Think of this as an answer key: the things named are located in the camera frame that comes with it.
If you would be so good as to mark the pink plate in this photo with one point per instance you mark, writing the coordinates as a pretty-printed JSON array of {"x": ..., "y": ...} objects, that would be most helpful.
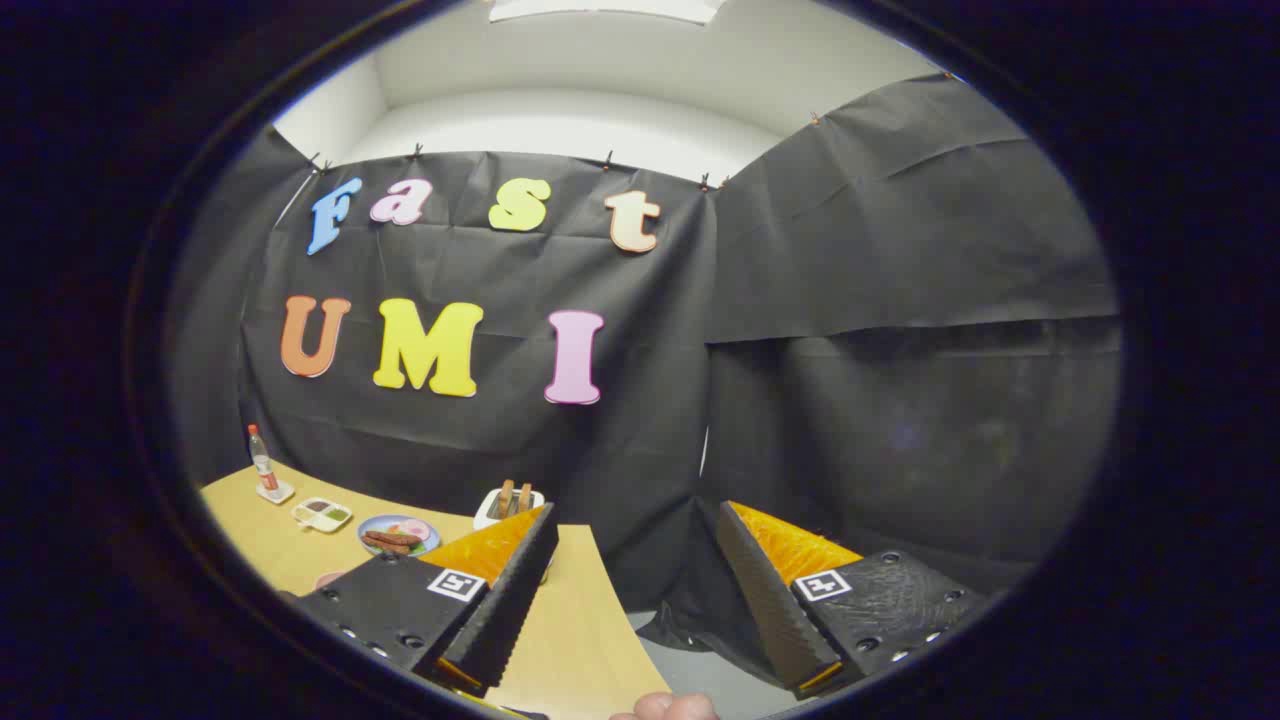
[{"x": 328, "y": 579}]

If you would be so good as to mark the cream white toaster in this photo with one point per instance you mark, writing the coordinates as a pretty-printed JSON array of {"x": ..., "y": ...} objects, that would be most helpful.
[{"x": 486, "y": 512}]

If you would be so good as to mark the clear plastic water bottle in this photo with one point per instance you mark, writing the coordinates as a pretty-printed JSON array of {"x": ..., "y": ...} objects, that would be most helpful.
[{"x": 262, "y": 465}]

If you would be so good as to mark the pink ham slice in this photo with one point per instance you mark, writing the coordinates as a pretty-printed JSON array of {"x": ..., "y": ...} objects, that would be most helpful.
[{"x": 416, "y": 529}]

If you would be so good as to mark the white square coaster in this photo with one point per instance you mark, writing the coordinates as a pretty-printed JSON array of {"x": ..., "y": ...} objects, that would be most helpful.
[{"x": 278, "y": 492}]

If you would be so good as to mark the toasted bread slice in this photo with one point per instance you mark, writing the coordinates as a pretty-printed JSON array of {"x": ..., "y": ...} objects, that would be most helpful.
[
  {"x": 505, "y": 498},
  {"x": 524, "y": 498}
]

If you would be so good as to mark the brown grilled meat strip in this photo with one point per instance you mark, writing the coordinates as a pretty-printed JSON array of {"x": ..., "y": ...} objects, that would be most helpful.
[
  {"x": 385, "y": 547},
  {"x": 392, "y": 538}
]

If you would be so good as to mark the white divided condiment dish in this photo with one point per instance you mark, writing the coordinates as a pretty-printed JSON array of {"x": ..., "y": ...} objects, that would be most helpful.
[{"x": 322, "y": 515}]

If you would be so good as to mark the black backdrop cloth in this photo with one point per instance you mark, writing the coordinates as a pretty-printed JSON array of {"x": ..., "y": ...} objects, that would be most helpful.
[{"x": 850, "y": 400}]

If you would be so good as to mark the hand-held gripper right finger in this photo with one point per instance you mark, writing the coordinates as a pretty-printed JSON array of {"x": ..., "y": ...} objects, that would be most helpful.
[{"x": 770, "y": 610}]

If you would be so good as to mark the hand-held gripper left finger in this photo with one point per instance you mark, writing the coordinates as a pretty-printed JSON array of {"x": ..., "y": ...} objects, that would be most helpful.
[{"x": 510, "y": 600}]

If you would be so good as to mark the blue plate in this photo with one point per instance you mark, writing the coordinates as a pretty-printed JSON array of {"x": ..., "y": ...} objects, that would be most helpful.
[{"x": 385, "y": 525}]

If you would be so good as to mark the ceiling light panel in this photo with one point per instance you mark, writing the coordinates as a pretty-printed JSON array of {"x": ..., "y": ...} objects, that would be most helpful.
[{"x": 600, "y": 8}]

